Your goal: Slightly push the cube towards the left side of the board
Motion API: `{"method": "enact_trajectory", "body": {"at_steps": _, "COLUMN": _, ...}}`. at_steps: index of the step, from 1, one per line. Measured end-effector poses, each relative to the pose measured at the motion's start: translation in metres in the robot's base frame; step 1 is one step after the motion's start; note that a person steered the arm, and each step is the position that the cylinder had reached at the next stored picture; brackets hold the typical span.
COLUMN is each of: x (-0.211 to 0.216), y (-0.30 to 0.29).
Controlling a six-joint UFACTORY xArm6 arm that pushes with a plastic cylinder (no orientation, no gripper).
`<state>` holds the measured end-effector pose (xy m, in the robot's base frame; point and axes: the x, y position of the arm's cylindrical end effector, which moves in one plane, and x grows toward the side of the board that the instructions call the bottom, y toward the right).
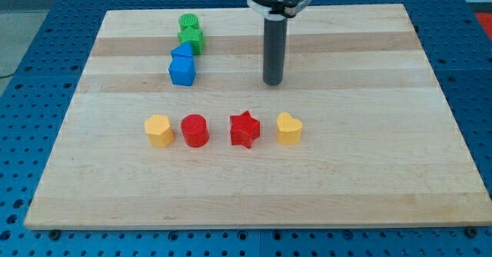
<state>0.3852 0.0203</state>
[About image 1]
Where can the blue cube block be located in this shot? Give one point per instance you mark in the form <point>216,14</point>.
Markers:
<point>182,71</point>

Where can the light wooden board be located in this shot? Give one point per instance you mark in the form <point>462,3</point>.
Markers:
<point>379,146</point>

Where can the red star block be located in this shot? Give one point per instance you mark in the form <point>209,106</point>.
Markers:
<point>244,129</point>

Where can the yellow heart block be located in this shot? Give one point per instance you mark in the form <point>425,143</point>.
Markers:
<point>289,129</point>

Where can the red cylinder block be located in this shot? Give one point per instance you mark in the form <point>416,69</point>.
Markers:
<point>195,131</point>

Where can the yellow hexagon block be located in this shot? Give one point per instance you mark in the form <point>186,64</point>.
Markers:
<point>159,130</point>

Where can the blue triangle block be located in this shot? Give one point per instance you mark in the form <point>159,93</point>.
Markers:
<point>183,50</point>

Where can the green star block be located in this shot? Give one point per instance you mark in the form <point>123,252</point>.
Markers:
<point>195,36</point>

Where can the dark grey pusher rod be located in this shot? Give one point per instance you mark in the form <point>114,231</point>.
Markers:
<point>275,34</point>

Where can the green cylinder block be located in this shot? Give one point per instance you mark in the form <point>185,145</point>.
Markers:
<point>188,20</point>

